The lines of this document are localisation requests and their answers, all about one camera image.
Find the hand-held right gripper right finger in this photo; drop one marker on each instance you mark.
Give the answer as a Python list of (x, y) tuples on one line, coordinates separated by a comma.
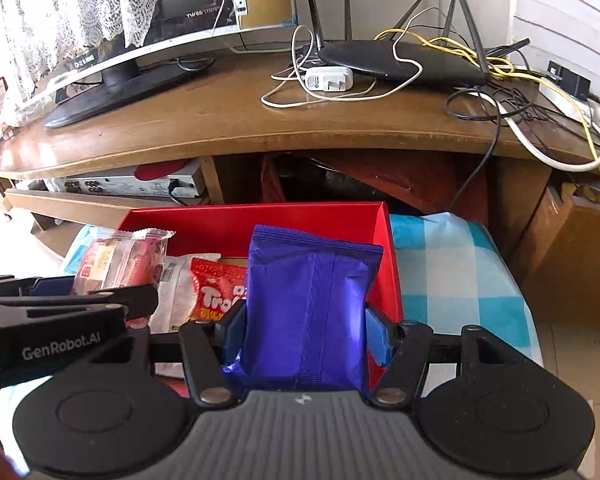
[(380, 332)]

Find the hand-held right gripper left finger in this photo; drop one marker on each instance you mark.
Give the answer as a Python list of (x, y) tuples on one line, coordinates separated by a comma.
[(230, 325)]

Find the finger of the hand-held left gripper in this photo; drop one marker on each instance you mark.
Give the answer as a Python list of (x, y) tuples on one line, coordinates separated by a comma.
[(105, 297), (50, 286)]

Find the red clear cake packet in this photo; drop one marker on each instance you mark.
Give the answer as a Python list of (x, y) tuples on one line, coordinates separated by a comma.
[(110, 260)]

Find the red gummy candy packet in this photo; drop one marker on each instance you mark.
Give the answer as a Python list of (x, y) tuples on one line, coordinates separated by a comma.
[(215, 285)]

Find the white bread packet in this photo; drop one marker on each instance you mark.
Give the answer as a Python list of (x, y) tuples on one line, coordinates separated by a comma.
[(177, 290)]

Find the purple foil snack packet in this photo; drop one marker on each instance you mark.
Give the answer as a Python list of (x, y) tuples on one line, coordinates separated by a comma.
[(305, 310)]

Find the red cardboard box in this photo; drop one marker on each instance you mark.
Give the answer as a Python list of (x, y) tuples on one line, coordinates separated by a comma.
[(205, 225)]

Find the blue white checkered tablecloth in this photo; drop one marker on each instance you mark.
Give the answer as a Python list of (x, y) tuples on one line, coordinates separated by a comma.
[(455, 270)]

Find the silver media player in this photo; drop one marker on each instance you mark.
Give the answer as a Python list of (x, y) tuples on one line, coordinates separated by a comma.
[(125, 185)]

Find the brown wooden cabinet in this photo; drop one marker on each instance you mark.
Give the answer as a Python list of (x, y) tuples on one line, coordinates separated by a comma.
[(565, 260)]

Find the wooden television stand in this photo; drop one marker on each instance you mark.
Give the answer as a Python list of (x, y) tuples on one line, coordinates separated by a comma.
[(230, 120)]

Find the white charger plug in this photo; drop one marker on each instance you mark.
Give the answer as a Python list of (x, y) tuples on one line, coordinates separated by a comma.
[(327, 79)]

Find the black router with antennas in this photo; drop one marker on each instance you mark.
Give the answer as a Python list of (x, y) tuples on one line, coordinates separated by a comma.
[(405, 62)]

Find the white power strip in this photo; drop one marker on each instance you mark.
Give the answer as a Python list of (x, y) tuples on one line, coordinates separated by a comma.
[(587, 110)]

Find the flat screen television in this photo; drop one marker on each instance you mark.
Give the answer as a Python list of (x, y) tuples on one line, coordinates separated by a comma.
[(190, 0)]

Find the black power adapter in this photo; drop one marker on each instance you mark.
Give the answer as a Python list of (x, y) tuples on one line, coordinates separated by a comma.
[(570, 80)]

